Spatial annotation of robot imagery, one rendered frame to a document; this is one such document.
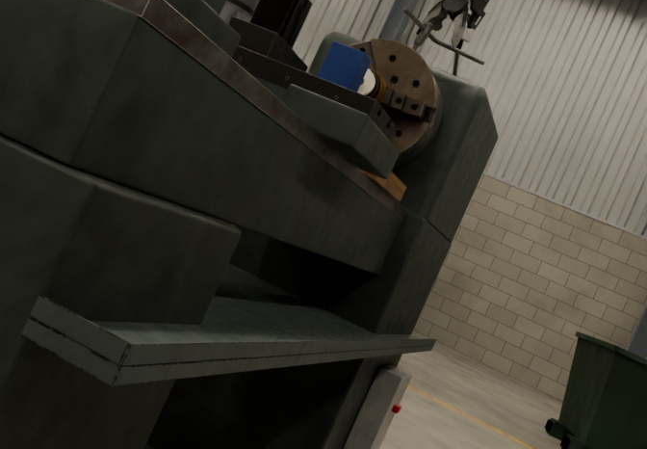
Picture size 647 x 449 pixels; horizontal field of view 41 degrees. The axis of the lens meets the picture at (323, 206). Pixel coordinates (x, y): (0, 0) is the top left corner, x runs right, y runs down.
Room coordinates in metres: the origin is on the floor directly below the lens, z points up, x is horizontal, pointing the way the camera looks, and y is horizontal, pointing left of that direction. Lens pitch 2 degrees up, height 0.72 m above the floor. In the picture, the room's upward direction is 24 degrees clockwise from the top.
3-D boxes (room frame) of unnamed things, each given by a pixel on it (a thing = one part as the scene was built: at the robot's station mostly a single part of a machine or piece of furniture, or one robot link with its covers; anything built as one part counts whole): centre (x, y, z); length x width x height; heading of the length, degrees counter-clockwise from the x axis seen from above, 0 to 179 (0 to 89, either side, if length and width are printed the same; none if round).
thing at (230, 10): (2.37, 0.46, 1.15); 0.15 x 0.15 x 0.10
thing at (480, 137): (2.59, -0.11, 1.06); 0.59 x 0.48 x 0.39; 163
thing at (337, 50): (1.87, 0.08, 1.00); 0.08 x 0.06 x 0.23; 73
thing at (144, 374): (1.86, 0.09, 0.53); 2.10 x 0.60 x 0.02; 163
